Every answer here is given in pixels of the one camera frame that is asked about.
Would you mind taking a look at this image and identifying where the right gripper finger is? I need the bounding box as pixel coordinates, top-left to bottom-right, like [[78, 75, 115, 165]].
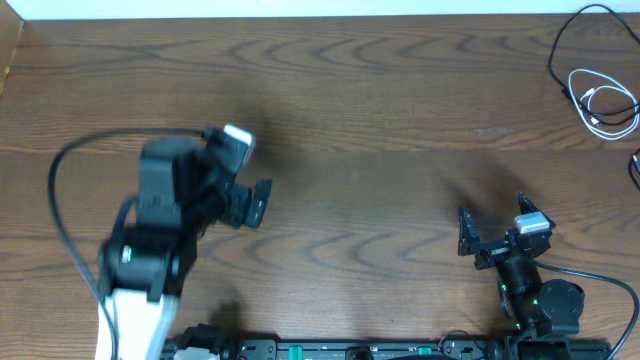
[[457, 207, 481, 256], [517, 192, 556, 230]]

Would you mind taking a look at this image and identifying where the black usb cable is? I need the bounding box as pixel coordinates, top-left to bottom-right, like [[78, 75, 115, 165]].
[[547, 3, 640, 191]]

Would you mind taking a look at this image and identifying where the white usb cable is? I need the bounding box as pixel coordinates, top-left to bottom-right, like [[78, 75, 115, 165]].
[[568, 68, 640, 141]]

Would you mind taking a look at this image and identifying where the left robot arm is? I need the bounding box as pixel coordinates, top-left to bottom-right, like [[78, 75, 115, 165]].
[[95, 134, 272, 359]]

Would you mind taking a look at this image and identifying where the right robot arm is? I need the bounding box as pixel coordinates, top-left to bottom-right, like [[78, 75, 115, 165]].
[[458, 192, 585, 359]]

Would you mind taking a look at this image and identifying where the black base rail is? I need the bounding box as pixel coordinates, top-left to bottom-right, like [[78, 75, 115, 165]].
[[159, 324, 611, 360]]

